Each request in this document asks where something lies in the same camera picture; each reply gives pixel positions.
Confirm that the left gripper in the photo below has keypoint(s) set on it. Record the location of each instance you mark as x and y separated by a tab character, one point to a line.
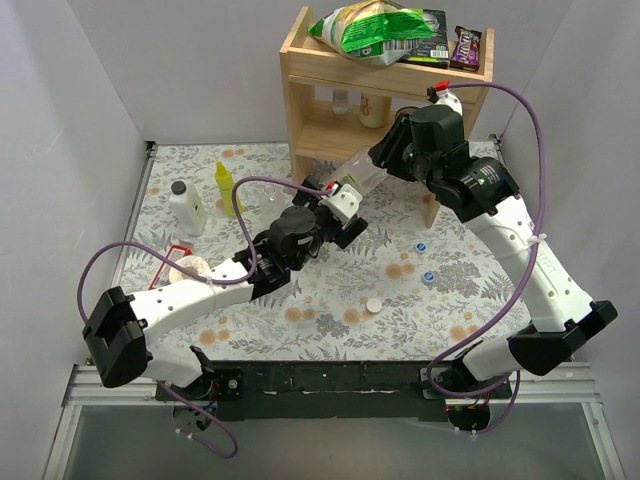
330	220

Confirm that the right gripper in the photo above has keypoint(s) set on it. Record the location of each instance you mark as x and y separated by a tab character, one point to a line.
395	148

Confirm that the clear square juice bottle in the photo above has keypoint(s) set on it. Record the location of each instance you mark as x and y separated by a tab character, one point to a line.
360	172

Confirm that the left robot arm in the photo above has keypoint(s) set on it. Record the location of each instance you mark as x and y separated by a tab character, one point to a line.
124	330

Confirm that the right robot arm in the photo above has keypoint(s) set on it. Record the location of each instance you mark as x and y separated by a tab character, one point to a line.
563	317

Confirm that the cream bottle on shelf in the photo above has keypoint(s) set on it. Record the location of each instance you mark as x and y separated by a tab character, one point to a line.
374	110

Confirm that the clear round bottle far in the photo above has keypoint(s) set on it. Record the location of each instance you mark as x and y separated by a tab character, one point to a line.
272	203

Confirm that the small clear bottle on shelf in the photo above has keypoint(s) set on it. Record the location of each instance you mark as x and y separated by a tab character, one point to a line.
340	101

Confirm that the yellow squeeze bottle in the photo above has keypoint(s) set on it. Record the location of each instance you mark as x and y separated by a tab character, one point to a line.
225	183

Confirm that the white bottle black cap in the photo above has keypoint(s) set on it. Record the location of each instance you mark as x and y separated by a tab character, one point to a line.
188	208

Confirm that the wooden shelf unit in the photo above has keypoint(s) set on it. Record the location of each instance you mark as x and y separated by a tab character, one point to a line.
314	131

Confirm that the black green box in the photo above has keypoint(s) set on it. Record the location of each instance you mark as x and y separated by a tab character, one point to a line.
432	51

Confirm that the green chip bag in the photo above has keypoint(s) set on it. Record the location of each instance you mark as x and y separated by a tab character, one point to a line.
377	32

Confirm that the dark chocolate bar pack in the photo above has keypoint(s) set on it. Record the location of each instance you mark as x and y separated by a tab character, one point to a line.
466	53

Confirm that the red flat box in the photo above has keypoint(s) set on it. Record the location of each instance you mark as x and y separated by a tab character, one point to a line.
175	253

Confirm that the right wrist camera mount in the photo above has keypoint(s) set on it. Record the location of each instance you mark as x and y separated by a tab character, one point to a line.
442	97

